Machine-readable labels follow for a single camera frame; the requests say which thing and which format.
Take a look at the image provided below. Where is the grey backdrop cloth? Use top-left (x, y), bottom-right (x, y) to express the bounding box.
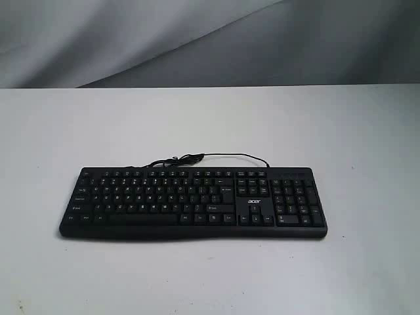
top-left (1, 1), bottom-right (419, 88)

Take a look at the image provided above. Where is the black keyboard cable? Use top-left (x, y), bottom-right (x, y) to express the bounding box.
top-left (141, 152), bottom-right (271, 170)

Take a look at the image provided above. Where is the black acer keyboard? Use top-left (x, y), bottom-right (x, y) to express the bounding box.
top-left (59, 167), bottom-right (327, 240)

